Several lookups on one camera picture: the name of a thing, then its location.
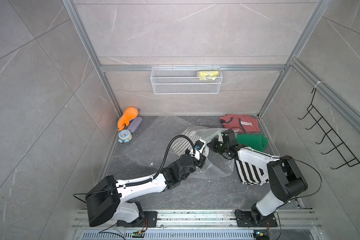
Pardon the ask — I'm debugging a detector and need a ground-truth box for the large striped white garment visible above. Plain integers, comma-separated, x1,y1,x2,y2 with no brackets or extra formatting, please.
171,130,202,156

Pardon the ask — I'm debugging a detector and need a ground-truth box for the yellow item in basket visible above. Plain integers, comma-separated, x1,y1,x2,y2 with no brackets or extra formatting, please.
197,71,220,81

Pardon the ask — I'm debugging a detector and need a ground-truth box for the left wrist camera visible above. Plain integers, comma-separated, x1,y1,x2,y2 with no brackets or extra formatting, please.
194,139,207,154

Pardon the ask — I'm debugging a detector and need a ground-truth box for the red garment with dark trim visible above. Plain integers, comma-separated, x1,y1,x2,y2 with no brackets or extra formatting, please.
220,115,260,134

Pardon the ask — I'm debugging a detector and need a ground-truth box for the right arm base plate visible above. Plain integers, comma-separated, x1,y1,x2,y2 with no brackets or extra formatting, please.
234,210,278,228

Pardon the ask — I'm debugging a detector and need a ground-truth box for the green ribbed garment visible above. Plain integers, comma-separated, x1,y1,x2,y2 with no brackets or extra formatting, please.
237,134,269,152

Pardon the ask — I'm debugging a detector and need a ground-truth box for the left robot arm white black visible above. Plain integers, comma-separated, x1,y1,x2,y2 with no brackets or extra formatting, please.
85,151,207,227

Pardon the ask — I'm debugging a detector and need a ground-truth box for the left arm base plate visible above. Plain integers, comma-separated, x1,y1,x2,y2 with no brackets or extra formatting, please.
116,211,158,229

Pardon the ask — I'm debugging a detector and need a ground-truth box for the purple fabric glasses case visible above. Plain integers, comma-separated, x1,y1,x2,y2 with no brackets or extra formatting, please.
127,117,143,134

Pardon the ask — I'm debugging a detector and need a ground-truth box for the clear plastic vacuum bag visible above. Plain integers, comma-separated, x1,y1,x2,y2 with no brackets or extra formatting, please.
114,116,235,180

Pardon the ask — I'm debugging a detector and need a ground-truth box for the striped tank top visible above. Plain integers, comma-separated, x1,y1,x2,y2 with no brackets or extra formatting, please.
235,160,270,186

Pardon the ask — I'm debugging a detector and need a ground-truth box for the aluminium mounting rail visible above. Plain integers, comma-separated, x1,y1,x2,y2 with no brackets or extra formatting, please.
71,209,322,231

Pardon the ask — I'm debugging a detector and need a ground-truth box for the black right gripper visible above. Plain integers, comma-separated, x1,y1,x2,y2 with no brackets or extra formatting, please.
206,138,229,155

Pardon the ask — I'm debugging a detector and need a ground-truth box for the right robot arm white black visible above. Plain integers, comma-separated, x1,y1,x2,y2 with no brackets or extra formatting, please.
207,130,308,226

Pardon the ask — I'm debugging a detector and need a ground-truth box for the black wire hook rack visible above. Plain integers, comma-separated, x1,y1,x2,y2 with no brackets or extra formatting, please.
298,88,360,170

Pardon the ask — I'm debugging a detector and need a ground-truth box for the blue cream alarm clock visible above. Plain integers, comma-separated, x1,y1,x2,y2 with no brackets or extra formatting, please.
118,130,133,144

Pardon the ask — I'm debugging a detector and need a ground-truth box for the orange plush toy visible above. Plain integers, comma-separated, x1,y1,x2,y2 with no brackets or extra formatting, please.
117,107,140,131

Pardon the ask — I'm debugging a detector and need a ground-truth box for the white wire mesh basket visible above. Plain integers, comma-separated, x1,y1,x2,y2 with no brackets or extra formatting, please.
150,67,223,95

